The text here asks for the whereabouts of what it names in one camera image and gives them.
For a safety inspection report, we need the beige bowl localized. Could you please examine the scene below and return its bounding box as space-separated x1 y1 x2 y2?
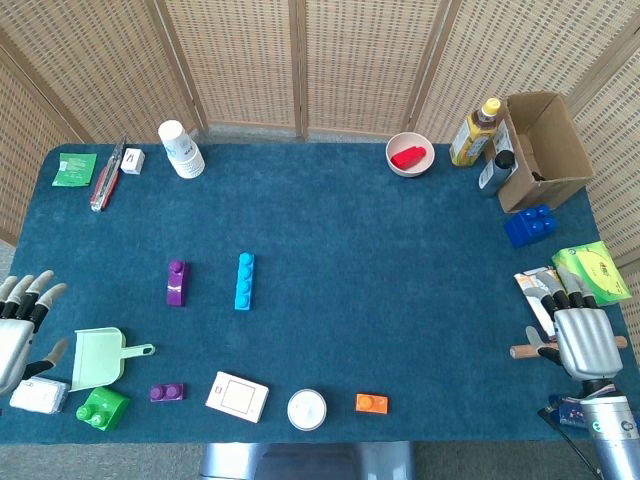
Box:
385 131 436 178

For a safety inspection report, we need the orange toy block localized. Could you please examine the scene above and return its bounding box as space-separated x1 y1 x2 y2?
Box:
355 393 389 415

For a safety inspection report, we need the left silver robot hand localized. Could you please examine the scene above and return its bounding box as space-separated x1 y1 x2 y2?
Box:
0 269 70 397

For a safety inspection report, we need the black cable by right arm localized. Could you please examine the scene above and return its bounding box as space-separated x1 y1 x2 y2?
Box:
537 407 601 480

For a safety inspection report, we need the small purple block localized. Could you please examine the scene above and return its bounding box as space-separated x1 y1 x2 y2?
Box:
149 383 185 403

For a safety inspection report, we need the green sachet packet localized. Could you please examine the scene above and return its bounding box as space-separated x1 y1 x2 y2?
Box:
51 152 98 188

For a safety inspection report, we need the small white box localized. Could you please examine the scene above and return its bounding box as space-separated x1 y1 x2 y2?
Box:
120 147 147 176

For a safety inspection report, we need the purple tall toy block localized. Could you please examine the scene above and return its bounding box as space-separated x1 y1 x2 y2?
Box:
165 259 191 308

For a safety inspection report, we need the wooden stick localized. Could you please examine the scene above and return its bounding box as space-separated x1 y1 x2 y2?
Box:
509 335 628 360

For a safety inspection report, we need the white tissue pack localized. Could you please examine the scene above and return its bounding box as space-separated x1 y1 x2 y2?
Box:
8 377 71 415

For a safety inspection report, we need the bamboo folding screen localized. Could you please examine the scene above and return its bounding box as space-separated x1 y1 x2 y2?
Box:
0 0 640 351

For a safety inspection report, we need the flat orange white carton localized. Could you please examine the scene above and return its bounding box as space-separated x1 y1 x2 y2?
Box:
513 267 566 342

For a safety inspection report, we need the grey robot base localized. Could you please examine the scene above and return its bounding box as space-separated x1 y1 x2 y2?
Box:
199 442 416 480

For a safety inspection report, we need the dark blue patterned box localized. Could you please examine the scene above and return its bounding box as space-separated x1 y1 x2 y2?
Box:
547 394 589 426

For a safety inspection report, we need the lime green snack bag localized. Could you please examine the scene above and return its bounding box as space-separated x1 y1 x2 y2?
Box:
551 240 633 307

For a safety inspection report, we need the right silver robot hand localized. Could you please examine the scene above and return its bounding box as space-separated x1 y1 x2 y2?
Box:
524 266 625 385

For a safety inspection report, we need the white box with red print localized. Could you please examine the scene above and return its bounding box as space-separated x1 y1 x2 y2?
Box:
204 370 270 424

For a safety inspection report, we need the red utility knife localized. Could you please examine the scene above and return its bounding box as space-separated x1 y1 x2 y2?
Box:
89 137 127 213

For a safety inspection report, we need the green toy block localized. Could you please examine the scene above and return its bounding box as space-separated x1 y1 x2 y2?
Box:
75 386 131 432

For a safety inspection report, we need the stack of white paper cups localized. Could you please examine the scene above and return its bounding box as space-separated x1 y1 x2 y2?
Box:
157 119 206 179

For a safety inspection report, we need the blue carpet mat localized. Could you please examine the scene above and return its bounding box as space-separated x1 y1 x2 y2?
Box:
0 142 631 446

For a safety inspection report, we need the white lidded jar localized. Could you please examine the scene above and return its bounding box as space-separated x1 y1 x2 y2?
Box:
286 388 328 432

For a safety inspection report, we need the cyan long toy block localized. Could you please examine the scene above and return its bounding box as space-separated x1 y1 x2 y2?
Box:
234 252 256 312

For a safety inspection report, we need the cardboard box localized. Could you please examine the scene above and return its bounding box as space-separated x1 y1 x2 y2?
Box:
492 91 596 214

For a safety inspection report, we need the mint green dustpan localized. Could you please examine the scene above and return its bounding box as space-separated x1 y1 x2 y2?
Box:
69 327 156 393

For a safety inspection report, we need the yellow tea bottle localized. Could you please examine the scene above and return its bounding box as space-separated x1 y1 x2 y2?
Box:
448 97 502 168

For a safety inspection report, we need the red object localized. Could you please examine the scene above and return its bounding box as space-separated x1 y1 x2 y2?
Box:
390 146 428 170

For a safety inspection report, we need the blue toy block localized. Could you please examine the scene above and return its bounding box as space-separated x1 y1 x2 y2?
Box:
503 203 558 249

